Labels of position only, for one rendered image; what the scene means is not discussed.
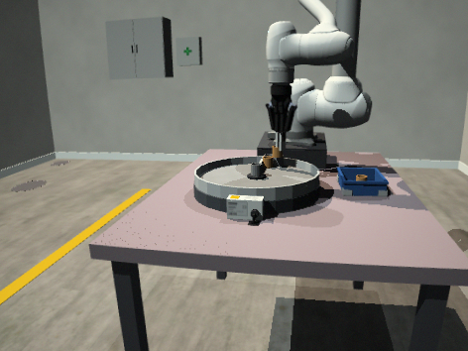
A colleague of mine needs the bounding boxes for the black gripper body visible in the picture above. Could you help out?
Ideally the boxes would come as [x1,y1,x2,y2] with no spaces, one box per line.
[271,85,292,111]

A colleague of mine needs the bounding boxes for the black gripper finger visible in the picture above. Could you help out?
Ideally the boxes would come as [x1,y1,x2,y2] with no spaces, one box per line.
[279,101,297,151]
[266,101,281,148]

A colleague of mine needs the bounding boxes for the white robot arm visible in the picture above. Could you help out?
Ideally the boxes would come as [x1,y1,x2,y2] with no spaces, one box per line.
[267,0,372,147]

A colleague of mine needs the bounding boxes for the blue crate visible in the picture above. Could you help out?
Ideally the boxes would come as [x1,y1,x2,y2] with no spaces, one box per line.
[337,168,389,196]

